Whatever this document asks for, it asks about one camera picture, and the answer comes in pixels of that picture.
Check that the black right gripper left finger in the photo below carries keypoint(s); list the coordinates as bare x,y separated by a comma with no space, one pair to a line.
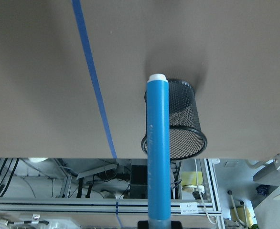
144,224

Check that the blue highlighter pen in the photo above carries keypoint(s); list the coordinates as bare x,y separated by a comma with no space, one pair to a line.
157,114

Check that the black mesh pen cup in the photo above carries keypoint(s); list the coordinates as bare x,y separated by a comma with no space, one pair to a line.
186,137

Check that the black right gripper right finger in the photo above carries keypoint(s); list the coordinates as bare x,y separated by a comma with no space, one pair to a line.
176,225

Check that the aluminium table frame rail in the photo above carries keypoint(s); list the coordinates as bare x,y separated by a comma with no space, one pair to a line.
78,205

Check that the black box under table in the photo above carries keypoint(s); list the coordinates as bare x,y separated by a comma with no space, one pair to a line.
138,182

